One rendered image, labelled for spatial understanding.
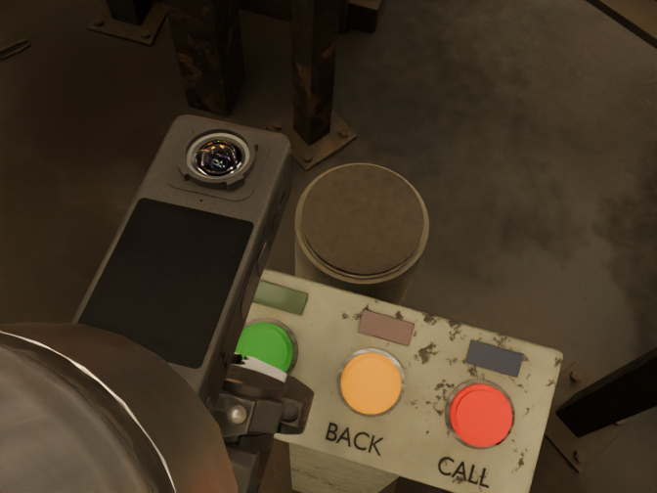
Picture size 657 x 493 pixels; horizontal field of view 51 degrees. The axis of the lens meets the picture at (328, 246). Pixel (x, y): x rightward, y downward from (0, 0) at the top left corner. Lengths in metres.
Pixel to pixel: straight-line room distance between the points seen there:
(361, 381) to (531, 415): 0.12
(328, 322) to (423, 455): 0.11
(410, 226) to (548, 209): 0.69
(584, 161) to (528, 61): 0.24
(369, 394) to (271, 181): 0.25
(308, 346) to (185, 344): 0.27
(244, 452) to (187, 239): 0.07
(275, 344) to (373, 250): 0.16
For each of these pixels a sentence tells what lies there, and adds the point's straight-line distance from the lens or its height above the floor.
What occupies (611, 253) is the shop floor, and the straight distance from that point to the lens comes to 1.27.
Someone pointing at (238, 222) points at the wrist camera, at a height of 0.86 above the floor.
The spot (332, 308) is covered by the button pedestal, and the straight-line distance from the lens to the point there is 0.47.
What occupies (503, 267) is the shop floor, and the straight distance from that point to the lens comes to 1.20.
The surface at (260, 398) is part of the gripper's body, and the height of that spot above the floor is 0.82.
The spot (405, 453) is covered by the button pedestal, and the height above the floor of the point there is 0.59.
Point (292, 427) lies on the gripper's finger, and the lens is 0.28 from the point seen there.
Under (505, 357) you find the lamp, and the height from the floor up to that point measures 0.62.
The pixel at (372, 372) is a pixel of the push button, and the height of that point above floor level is 0.61.
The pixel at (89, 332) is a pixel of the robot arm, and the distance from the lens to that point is 0.16.
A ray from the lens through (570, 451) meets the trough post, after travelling 1.13.
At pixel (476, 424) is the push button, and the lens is 0.47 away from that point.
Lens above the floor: 1.06
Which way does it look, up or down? 66 degrees down
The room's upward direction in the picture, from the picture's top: 6 degrees clockwise
